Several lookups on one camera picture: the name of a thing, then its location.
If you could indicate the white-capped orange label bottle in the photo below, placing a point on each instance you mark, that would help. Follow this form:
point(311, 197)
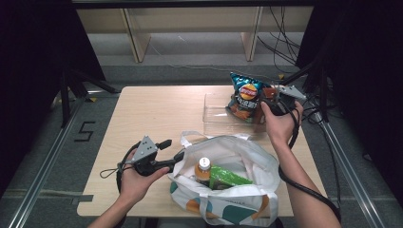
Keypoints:
point(203, 171)

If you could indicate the blue chip bag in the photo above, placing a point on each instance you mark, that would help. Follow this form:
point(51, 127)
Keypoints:
point(247, 95)

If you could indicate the white patterned tote bag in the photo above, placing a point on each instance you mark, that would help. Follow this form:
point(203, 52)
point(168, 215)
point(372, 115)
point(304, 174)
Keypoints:
point(240, 202)

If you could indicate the black metal stand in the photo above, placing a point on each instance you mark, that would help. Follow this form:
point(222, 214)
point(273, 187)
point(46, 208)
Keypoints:
point(323, 91)
point(65, 101)

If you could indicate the person's left hand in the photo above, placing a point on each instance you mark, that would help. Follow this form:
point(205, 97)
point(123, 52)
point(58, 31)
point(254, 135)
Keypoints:
point(136, 186)

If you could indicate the clear plastic tray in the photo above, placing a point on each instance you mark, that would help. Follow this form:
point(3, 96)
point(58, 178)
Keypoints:
point(215, 110)

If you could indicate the person's right hand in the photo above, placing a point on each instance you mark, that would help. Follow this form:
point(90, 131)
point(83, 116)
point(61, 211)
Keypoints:
point(282, 128)

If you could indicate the black curtain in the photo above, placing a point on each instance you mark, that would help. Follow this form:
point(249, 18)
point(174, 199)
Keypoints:
point(34, 79)
point(367, 69)

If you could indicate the light wooden bench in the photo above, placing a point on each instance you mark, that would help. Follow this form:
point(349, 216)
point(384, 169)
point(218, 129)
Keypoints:
point(138, 38)

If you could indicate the green snack packet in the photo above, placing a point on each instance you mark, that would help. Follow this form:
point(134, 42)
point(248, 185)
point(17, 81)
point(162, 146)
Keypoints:
point(225, 179)

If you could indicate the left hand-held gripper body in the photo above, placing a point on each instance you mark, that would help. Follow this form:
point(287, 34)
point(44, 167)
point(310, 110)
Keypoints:
point(145, 150)

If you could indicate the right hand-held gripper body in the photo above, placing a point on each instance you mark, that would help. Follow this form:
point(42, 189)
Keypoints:
point(290, 91)

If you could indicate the metal floor rail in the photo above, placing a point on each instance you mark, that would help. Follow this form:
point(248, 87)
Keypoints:
point(41, 177)
point(351, 180)

